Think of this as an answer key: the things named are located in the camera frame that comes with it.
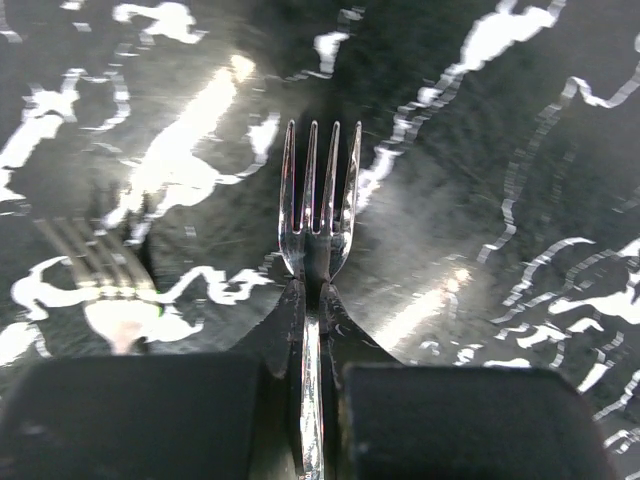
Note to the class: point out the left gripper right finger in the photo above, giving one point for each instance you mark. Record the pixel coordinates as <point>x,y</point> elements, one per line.
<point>454,422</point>

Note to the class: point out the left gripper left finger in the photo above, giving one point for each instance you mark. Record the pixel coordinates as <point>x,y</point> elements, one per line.
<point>220,415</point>

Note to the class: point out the silver fork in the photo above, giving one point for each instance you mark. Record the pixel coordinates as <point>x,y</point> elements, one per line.
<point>118,294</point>
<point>315,241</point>

